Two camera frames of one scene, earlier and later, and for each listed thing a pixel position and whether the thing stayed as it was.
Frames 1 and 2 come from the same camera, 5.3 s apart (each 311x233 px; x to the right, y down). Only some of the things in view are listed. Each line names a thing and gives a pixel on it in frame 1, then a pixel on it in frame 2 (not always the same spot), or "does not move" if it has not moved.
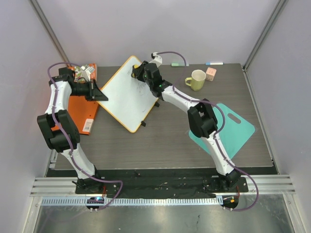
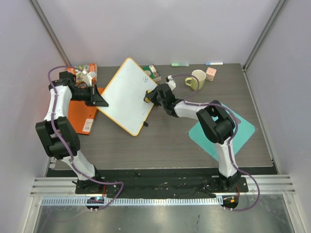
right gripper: [137, 73] -> [154, 96]
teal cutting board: [235, 132] does not move
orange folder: [82, 110] does not move
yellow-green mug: [196, 82] does not move
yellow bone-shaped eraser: [136, 66] -> [147, 98]
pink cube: [210, 74] does not move
